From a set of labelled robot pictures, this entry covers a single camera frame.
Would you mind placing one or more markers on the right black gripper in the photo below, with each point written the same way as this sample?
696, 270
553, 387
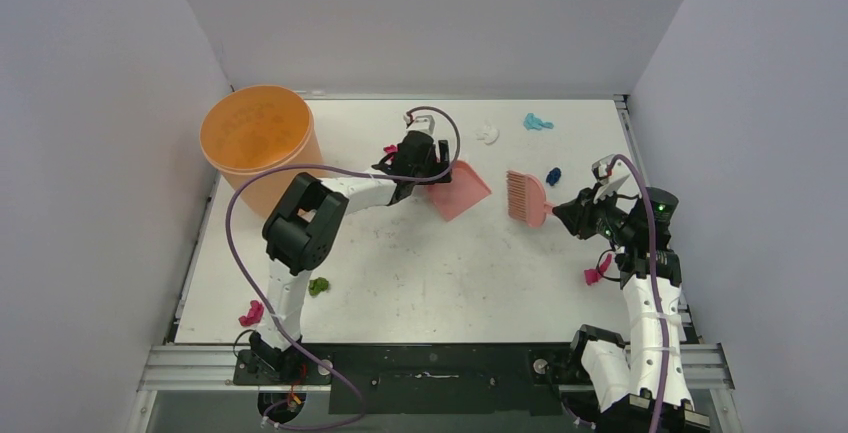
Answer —
577, 210

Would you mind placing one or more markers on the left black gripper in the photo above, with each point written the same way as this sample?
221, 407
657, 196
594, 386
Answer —
442, 165

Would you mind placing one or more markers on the pink plastic dustpan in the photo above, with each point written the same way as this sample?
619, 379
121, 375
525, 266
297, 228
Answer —
464, 191

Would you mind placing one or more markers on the pink hand brush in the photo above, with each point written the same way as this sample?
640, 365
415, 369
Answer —
526, 199

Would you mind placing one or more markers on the green paper scrap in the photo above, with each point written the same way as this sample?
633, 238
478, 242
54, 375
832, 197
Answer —
317, 286

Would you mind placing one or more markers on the orange plastic bucket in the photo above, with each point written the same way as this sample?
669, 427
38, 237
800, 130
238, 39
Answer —
256, 129

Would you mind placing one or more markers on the magenta paper scrap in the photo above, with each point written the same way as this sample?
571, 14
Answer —
594, 275
390, 150
253, 315

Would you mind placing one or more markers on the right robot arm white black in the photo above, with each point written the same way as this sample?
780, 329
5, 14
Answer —
638, 382

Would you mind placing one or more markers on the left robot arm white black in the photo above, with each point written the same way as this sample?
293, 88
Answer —
301, 230

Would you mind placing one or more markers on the dark blue paper scrap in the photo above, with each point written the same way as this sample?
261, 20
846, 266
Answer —
553, 177

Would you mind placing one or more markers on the white paper scrap upper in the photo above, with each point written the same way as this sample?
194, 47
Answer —
487, 134

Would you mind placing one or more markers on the teal paper scrap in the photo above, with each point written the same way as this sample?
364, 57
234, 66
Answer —
532, 122

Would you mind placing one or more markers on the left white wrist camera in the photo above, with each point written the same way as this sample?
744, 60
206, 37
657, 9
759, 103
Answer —
421, 123

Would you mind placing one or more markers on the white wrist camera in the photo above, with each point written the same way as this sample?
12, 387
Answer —
421, 123
610, 174

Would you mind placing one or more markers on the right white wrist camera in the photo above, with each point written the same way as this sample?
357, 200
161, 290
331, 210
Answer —
610, 174

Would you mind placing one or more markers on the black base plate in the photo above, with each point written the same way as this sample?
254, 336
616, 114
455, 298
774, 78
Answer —
469, 378

